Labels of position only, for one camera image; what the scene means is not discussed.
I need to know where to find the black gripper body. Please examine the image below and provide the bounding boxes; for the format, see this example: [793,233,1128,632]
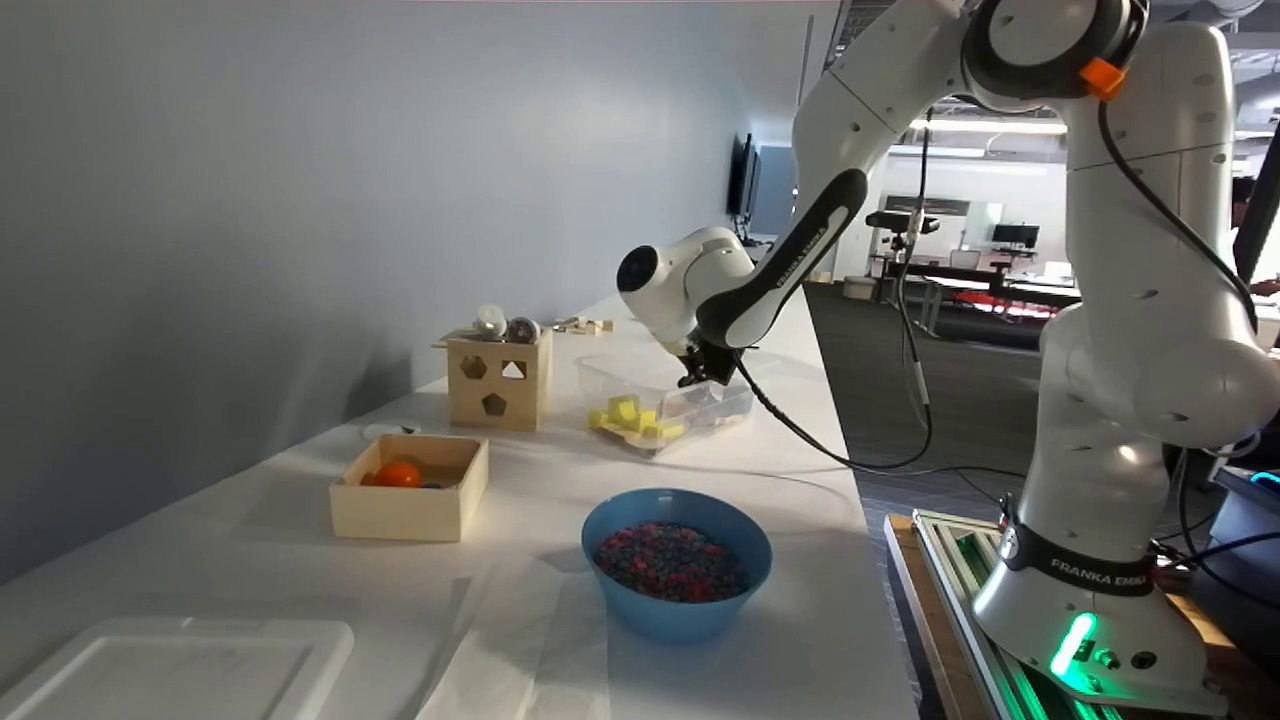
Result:
[675,333,749,393]

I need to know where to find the robot base platform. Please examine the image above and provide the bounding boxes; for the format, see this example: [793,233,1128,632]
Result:
[880,503,1280,720]

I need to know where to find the blue plastic bowl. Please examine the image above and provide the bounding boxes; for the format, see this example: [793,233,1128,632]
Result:
[580,484,777,649]

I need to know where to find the multicoloured beads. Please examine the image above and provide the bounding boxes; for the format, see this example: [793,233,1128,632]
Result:
[593,519,752,603]

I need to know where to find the wooden shape sorter box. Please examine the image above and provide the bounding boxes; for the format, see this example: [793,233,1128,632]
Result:
[442,327,556,438]

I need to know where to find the background lab table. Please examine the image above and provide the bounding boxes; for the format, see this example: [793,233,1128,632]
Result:
[852,192,1088,333]

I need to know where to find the orange ball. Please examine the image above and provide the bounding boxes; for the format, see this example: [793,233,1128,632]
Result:
[367,457,428,493]

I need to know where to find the open wooden box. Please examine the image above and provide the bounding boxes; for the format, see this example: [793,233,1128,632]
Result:
[325,434,492,550]

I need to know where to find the white plastic lid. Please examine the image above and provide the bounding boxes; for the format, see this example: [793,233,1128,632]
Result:
[0,612,362,720]

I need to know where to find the black wall monitor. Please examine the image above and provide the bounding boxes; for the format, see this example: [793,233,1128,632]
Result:
[726,131,766,225]

